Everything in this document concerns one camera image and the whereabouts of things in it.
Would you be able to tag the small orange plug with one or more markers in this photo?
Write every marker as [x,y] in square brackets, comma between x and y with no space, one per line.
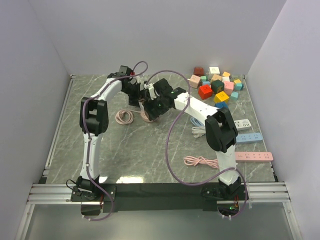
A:
[226,74]

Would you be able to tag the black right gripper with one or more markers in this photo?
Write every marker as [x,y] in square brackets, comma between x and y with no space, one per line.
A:
[149,104]

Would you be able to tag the yellow cube plug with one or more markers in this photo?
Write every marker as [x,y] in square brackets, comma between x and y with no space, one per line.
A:
[221,97]

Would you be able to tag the small blue plug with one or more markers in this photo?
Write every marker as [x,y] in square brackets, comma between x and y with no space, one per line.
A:
[205,83]

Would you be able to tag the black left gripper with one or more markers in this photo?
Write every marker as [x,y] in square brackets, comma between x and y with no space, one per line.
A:
[134,100]

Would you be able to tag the dark green cube plug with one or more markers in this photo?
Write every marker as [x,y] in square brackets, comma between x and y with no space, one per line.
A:
[217,86]

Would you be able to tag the small teal plug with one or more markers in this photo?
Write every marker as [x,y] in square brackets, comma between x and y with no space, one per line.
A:
[234,96]

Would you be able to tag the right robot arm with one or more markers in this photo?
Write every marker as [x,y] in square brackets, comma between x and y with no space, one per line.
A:
[220,129]

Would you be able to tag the pink power strip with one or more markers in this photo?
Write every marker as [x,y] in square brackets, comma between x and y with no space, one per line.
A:
[126,116]
[253,156]

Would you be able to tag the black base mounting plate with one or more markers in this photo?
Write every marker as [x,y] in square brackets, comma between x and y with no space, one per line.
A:
[155,196]

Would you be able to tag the aluminium rail frame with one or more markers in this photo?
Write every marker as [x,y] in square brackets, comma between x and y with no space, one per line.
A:
[140,160]

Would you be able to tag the light blue power strip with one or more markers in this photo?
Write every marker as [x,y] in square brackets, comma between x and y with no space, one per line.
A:
[247,138]

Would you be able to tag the small yellow green plug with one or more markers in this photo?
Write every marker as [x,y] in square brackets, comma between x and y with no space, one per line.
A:
[237,81]

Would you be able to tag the maroon patterned cube plug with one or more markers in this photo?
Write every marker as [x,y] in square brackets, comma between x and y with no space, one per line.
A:
[199,71]

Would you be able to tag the beige cube plug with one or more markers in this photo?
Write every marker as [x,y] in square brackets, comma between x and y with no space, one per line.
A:
[216,77]

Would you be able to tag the red cube plug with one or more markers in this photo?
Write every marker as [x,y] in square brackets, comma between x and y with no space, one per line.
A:
[205,91]

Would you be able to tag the small cyan plug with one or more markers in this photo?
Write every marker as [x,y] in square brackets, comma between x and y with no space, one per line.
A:
[238,86]

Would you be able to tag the blue cube plug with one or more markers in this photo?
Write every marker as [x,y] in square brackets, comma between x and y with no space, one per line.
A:
[221,105]

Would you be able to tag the white cube plug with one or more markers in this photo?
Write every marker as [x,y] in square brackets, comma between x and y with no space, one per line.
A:
[214,70]

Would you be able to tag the light pink cube plug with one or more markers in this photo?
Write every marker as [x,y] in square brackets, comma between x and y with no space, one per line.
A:
[194,81]

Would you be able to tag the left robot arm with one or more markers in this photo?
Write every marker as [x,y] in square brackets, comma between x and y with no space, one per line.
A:
[94,121]

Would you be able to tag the white power strip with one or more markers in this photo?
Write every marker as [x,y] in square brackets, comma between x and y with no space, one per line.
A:
[242,124]

